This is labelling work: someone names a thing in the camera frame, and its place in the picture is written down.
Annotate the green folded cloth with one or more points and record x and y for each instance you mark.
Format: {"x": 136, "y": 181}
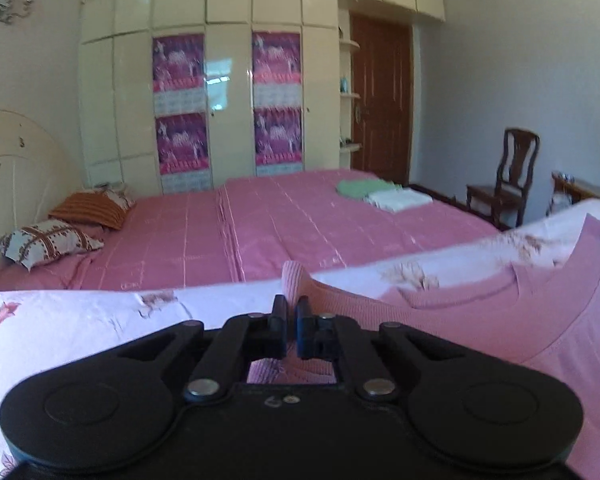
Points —
{"x": 365, "y": 188}

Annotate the white folded cloth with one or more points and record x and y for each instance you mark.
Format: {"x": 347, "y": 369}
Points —
{"x": 397, "y": 200}

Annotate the small floral pillow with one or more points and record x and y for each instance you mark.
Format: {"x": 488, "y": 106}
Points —
{"x": 121, "y": 197}

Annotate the pink bedspread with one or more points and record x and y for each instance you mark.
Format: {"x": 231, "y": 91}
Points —
{"x": 280, "y": 225}

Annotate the cream corner shelves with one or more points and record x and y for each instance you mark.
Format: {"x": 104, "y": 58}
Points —
{"x": 349, "y": 95}

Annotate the white brown patterned pillow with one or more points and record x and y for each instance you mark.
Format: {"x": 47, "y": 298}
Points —
{"x": 47, "y": 242}

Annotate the dark wooden chair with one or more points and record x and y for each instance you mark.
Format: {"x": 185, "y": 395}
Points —
{"x": 515, "y": 160}

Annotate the brown wooden door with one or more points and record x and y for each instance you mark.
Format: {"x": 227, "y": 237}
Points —
{"x": 382, "y": 100}

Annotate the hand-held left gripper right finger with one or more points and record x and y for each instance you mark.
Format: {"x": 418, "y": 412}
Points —
{"x": 304, "y": 330}

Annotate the pink long-sleeve sweater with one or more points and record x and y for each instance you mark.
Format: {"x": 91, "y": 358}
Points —
{"x": 480, "y": 320}

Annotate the cream panelled wardrobe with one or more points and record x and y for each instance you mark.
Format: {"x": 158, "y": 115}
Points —
{"x": 230, "y": 5}

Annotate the purple wall poster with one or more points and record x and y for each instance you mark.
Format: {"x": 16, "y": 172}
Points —
{"x": 182, "y": 142}
{"x": 278, "y": 135}
{"x": 276, "y": 57}
{"x": 178, "y": 62}

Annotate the white floral bedsheet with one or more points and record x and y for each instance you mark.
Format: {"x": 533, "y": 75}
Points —
{"x": 80, "y": 315}

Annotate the brown wooden cabinet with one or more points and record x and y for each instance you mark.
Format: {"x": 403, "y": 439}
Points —
{"x": 580, "y": 190}

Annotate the orange striped pillow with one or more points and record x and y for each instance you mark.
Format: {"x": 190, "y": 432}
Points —
{"x": 90, "y": 209}

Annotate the cream rounded headboard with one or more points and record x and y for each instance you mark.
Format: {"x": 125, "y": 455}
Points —
{"x": 25, "y": 160}

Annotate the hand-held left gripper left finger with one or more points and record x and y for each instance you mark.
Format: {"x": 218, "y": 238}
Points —
{"x": 280, "y": 327}

